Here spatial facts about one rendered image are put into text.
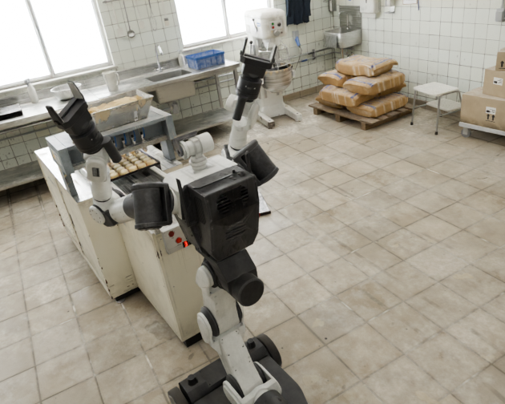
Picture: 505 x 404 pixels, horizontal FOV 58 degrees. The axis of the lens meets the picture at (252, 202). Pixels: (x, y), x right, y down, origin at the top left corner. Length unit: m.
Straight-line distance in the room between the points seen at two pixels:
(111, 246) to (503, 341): 2.37
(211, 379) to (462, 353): 1.33
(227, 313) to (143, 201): 0.73
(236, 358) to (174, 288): 0.61
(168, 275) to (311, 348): 0.91
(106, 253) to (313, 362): 1.47
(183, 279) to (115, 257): 0.73
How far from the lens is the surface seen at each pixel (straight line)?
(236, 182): 1.46
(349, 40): 6.77
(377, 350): 2.73
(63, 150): 2.80
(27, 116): 5.15
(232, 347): 2.14
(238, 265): 1.67
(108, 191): 1.71
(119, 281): 3.24
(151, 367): 2.84
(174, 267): 2.49
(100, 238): 3.05
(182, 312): 2.67
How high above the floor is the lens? 1.99
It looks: 28 degrees down
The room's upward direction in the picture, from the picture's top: 9 degrees counter-clockwise
